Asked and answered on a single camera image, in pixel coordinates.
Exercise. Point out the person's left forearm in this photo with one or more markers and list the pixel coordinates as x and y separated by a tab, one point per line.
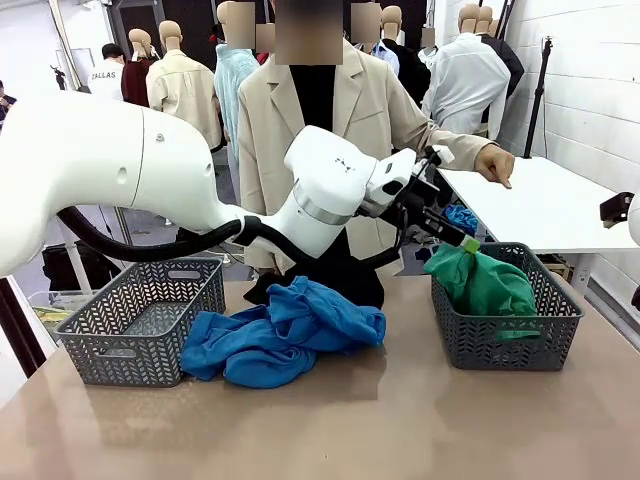
455	145

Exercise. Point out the green garment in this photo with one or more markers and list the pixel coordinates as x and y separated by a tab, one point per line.
480	290

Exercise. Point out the wooden crate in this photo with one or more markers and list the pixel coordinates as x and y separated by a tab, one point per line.
557	267

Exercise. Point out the seated man in dark shirt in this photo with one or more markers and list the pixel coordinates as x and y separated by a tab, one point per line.
5	102

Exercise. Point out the mannequin in white shirt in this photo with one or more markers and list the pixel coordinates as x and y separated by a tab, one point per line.
465	85

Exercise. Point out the mannequin in maroon top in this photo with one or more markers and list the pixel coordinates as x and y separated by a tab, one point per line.
134	85

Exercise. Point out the person's left hand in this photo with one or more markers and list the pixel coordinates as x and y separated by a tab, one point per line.
495	162

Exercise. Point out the person in beige coat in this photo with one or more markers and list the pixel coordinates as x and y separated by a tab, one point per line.
360	115

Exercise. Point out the blue cloth pile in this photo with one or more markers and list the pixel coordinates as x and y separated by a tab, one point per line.
460	217

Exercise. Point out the white table beside brick wall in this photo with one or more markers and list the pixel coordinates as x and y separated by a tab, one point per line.
540	210

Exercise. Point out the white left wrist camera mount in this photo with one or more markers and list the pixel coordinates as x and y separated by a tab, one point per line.
440	155

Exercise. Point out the deep blue garment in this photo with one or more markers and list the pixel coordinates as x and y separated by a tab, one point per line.
250	360

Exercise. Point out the clear bin with yellow items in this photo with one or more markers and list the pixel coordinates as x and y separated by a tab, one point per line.
47	310

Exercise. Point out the mannequin in red top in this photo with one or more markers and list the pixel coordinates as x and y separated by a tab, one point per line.
264	50

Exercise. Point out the light blue garment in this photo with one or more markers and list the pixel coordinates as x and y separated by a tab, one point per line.
330	320

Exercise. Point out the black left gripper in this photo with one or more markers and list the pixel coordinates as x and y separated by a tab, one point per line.
415	205

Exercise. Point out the black garment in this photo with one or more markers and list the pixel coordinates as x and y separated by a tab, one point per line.
260	292

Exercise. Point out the mannequin in black jacket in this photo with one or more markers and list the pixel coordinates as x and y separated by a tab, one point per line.
511	65

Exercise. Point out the tall black tripod stand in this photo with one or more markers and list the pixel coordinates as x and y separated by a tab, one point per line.
537	100

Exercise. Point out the black case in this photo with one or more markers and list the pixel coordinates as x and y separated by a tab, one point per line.
65	267

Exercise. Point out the mannequin in pale blue fleece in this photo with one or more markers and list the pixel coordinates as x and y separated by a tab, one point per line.
232	85

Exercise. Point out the thin black tripod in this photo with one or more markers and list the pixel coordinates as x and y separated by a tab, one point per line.
60	77

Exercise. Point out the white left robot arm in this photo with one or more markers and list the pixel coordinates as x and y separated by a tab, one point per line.
100	160

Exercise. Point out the silver slanted pole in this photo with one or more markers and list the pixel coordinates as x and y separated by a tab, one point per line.
61	32

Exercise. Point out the black stand legs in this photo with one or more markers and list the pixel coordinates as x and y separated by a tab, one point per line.
506	17

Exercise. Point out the mannequin in blue shirt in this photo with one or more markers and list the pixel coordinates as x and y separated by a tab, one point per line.
382	52

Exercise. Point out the man in white Dallas shirt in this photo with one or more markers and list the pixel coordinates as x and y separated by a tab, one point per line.
107	82

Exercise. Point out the mannequin in cream jacket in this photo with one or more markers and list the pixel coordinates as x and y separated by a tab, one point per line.
185	90

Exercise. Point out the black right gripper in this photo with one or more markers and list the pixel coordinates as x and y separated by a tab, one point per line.
617	210

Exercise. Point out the grey plastic lattice basket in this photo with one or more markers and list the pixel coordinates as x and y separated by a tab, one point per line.
150	370
500	355

